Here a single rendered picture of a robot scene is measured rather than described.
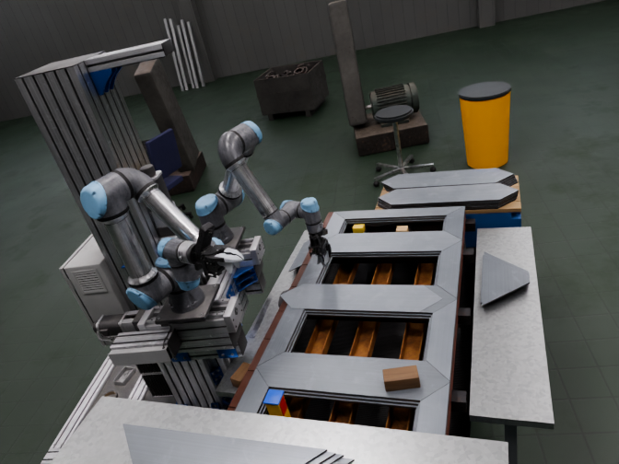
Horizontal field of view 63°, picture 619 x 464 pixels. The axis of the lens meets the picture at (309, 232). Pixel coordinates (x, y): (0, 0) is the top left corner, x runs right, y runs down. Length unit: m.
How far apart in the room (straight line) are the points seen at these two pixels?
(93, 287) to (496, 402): 1.73
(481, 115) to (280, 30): 7.51
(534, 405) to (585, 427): 0.95
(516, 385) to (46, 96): 1.99
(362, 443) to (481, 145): 3.92
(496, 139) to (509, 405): 3.46
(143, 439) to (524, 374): 1.30
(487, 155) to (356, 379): 3.53
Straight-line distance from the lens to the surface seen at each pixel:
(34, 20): 13.89
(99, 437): 1.82
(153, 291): 2.00
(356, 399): 1.86
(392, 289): 2.26
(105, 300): 2.49
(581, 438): 2.82
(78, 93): 2.07
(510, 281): 2.35
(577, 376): 3.07
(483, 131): 4.98
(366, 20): 11.57
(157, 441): 1.66
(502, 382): 1.98
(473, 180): 3.06
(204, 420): 1.67
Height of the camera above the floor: 2.22
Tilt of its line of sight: 29 degrees down
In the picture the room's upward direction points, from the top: 14 degrees counter-clockwise
